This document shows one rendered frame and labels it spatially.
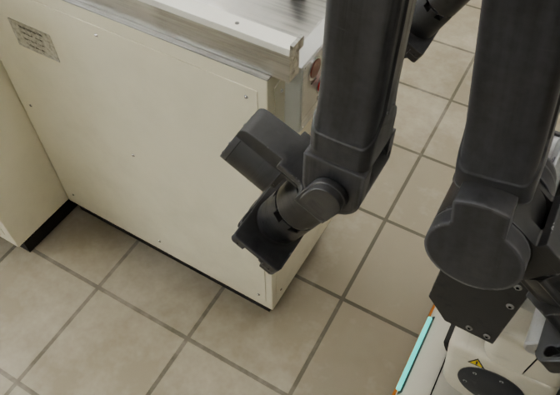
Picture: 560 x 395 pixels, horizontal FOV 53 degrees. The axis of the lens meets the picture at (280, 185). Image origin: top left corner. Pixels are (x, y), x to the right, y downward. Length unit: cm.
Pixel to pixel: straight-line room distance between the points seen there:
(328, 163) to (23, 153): 115
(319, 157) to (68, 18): 69
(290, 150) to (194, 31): 39
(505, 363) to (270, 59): 55
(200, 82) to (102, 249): 89
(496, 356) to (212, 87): 59
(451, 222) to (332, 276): 117
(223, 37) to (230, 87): 8
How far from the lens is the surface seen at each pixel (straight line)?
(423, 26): 90
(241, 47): 83
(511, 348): 86
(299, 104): 90
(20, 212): 162
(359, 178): 46
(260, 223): 62
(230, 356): 149
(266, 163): 54
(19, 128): 150
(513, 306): 74
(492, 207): 41
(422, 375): 121
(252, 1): 98
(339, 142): 45
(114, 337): 156
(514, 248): 43
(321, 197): 48
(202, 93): 93
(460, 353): 93
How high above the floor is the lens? 138
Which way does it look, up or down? 52 degrees down
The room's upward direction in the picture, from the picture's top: straight up
